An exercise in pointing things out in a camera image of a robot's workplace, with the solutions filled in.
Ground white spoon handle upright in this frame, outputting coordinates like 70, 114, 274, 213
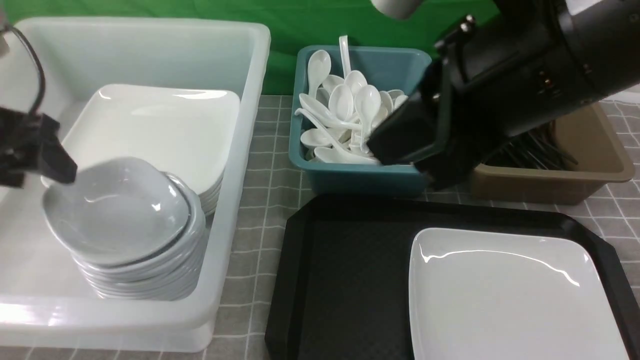
338, 35, 352, 79

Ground teal plastic bin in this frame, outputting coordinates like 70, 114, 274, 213
288, 45, 432, 198

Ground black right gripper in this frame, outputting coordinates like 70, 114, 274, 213
366, 14, 506, 191

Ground large white plastic bin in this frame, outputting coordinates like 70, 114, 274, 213
0, 17, 271, 353

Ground pile of black chopsticks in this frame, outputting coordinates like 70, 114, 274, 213
482, 121, 579, 171

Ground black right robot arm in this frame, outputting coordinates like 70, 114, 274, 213
366, 0, 640, 191

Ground green backdrop cloth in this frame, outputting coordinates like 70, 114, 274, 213
2, 0, 498, 95

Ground brown plastic bin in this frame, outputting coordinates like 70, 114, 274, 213
469, 104, 635, 205

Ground white square rice plate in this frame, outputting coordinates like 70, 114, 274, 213
407, 227, 639, 360

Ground stack of white square plates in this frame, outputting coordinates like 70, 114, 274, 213
62, 84, 241, 215

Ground black serving tray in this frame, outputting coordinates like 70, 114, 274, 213
264, 194, 639, 360

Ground white bowl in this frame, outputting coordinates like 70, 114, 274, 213
42, 157, 190, 265

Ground stack of white bowls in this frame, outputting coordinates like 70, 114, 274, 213
71, 172, 208, 301

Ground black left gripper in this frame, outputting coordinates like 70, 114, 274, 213
0, 107, 78, 188

